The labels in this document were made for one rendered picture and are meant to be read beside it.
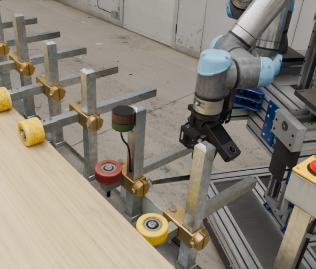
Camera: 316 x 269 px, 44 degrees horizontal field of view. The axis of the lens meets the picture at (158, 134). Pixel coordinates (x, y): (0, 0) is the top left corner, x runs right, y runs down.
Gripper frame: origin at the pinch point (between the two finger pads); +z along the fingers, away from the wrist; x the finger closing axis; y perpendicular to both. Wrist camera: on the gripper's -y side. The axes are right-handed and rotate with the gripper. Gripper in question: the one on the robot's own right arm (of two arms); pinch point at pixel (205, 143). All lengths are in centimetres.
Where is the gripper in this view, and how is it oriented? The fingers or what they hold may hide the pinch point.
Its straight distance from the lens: 144.0
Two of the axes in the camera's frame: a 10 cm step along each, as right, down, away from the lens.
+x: -6.4, -4.5, 6.2
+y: 7.6, -3.1, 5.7
